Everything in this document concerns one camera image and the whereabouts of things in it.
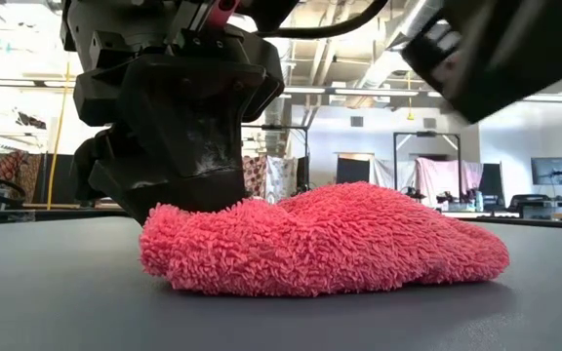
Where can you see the grey table mat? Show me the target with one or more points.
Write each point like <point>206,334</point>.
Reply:
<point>66,302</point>

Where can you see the ceiling strip light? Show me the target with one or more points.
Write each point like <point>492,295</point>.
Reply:
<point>359,91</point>

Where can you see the white patterned hanging cloth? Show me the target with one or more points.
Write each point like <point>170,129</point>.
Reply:
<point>281,175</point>

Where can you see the pink hanging cloth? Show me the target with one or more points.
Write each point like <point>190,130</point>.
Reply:
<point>447,175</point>

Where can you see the white hanging sheet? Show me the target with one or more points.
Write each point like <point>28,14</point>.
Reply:
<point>388,173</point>

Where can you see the red dotted hanging cloth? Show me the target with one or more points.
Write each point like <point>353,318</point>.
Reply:
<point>254,175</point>

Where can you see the pink fluffy towel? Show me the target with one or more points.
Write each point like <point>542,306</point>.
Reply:
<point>320,244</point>

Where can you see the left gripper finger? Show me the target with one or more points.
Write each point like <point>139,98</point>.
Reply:
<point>164,195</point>
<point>183,117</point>

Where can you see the plaid hanging cloth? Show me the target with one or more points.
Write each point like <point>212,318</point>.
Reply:
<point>17,175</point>

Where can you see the silver ceiling duct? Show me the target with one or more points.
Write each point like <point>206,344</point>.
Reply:
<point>281,127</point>

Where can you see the black stand frame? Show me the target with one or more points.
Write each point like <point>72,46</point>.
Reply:
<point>427,133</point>
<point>281,127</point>

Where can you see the dark blue panel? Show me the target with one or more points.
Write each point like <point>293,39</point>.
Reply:
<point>351,170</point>

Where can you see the black computer monitor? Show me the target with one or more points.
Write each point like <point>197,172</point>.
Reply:
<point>554,170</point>

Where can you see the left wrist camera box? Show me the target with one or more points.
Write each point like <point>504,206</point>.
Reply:
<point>268,83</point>

